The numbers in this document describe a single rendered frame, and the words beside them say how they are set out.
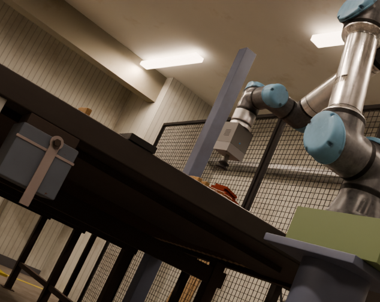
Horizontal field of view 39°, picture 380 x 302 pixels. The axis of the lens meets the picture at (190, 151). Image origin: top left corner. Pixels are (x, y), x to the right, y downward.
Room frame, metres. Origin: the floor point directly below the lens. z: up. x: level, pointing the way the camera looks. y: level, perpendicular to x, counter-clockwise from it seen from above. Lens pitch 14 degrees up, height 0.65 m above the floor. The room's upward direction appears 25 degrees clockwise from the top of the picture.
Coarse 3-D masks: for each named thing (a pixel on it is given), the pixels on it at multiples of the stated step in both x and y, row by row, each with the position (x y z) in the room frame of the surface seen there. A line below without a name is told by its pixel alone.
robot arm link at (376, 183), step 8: (376, 144) 1.25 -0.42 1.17; (376, 152) 1.22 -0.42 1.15; (376, 160) 1.22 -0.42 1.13; (368, 168) 1.22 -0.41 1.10; (376, 168) 1.23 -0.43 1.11; (352, 176) 1.24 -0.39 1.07; (360, 176) 1.24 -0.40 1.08; (368, 176) 1.24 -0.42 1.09; (376, 176) 1.24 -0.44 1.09; (360, 184) 1.25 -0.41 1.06; (368, 184) 1.24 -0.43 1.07; (376, 184) 1.24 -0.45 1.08
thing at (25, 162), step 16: (16, 128) 1.14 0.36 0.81; (32, 128) 1.11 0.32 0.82; (48, 128) 1.14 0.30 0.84; (16, 144) 1.11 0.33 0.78; (32, 144) 1.12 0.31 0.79; (48, 144) 1.13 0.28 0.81; (64, 144) 1.15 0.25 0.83; (0, 160) 1.12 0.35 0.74; (16, 160) 1.11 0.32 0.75; (32, 160) 1.13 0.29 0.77; (48, 160) 1.13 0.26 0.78; (64, 160) 1.15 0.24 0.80; (0, 176) 1.18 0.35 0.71; (16, 176) 1.12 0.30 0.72; (32, 176) 1.13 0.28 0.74; (48, 176) 1.15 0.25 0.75; (64, 176) 1.16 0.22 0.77; (32, 192) 1.14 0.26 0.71; (48, 192) 1.16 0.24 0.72
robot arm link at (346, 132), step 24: (360, 0) 1.26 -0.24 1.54; (360, 24) 1.26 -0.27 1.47; (360, 48) 1.25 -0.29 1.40; (360, 72) 1.24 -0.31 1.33; (336, 96) 1.24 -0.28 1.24; (360, 96) 1.23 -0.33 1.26; (312, 120) 1.24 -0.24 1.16; (336, 120) 1.17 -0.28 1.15; (360, 120) 1.20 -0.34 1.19; (312, 144) 1.22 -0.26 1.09; (336, 144) 1.18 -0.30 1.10; (360, 144) 1.20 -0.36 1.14; (336, 168) 1.23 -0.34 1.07; (360, 168) 1.22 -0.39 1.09
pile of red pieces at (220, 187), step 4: (216, 184) 2.56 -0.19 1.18; (216, 188) 2.55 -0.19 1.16; (220, 188) 2.54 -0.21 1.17; (224, 188) 2.53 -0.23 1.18; (228, 188) 2.54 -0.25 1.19; (224, 192) 2.52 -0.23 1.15; (228, 192) 2.58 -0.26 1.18; (232, 192) 2.59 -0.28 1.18; (228, 196) 2.55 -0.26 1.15; (232, 196) 2.63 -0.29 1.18; (236, 196) 2.63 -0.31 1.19; (232, 200) 2.59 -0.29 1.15
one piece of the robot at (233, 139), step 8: (232, 120) 1.69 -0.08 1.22; (224, 128) 1.70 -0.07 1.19; (232, 128) 1.67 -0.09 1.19; (240, 128) 1.67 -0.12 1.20; (248, 128) 1.68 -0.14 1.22; (224, 136) 1.69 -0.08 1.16; (232, 136) 1.66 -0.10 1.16; (240, 136) 1.68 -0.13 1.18; (248, 136) 1.70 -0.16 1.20; (216, 144) 1.70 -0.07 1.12; (224, 144) 1.67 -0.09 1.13; (232, 144) 1.66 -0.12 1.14; (240, 144) 1.69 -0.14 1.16; (248, 144) 1.71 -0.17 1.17; (224, 152) 1.69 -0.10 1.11; (232, 152) 1.67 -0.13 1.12; (240, 152) 1.70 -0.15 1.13; (224, 160) 1.70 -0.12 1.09; (232, 160) 1.74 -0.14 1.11; (240, 160) 1.71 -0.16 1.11
